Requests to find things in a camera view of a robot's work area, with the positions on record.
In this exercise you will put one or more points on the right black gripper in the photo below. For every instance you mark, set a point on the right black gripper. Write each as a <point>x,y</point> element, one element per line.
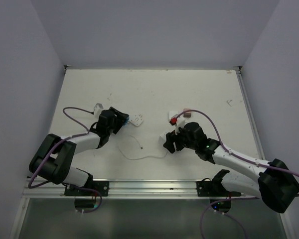
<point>171,137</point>

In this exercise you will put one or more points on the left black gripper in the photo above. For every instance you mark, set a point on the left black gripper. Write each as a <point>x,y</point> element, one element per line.
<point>120,118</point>

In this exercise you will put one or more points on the white plug adapter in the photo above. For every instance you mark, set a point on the white plug adapter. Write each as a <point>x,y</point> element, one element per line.
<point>136,120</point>

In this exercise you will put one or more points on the white power brick charger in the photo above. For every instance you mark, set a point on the white power brick charger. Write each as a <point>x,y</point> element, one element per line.
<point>172,114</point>

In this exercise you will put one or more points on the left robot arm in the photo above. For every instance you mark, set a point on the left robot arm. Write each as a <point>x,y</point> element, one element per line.
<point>52,162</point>

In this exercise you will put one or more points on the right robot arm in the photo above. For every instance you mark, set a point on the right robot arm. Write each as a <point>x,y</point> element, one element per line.
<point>270,181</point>

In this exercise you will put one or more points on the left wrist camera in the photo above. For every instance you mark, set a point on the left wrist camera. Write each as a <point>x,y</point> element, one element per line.
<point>98,108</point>

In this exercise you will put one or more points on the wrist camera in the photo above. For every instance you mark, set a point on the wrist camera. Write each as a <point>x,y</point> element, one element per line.
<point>179,123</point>
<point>98,108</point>

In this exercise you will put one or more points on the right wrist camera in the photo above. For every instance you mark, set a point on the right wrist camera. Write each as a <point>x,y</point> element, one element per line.
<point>179,123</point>

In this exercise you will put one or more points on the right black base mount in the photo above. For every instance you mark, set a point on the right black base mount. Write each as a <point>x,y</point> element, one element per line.
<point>213,188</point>

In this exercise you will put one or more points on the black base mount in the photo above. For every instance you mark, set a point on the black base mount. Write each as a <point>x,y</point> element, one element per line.
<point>213,188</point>
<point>91,188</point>

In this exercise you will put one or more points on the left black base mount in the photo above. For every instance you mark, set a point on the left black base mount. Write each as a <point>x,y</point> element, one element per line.
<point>91,188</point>

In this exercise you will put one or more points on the aluminium front rail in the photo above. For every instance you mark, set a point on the aluminium front rail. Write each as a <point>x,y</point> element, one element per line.
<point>147,189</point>

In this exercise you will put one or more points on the aluminium rail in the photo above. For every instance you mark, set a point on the aluminium rail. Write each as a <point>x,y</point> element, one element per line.
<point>249,113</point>
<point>147,189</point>

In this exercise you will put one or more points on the aluminium right side rail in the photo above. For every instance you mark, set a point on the aluminium right side rail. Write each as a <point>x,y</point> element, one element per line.
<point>249,113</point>

